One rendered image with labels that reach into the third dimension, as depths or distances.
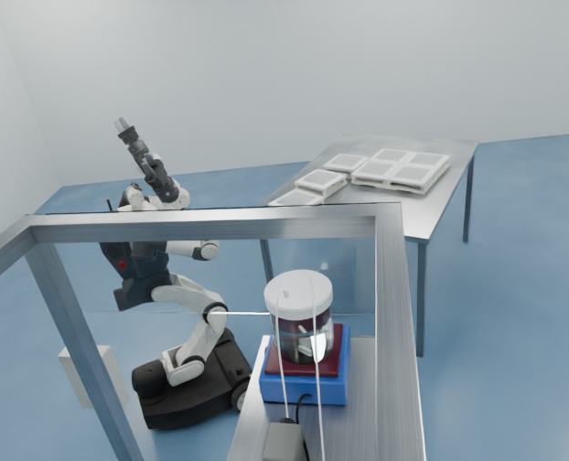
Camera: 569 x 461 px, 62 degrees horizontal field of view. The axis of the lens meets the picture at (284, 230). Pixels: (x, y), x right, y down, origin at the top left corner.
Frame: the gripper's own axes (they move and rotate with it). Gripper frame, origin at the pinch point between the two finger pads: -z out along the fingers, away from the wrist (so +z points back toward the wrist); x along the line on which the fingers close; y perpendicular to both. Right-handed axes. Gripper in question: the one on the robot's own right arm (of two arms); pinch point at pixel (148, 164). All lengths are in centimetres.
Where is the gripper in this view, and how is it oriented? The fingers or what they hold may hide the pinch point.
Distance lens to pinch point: 188.7
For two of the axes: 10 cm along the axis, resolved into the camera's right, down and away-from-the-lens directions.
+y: 9.6, -1.6, -2.1
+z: 2.7, 6.0, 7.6
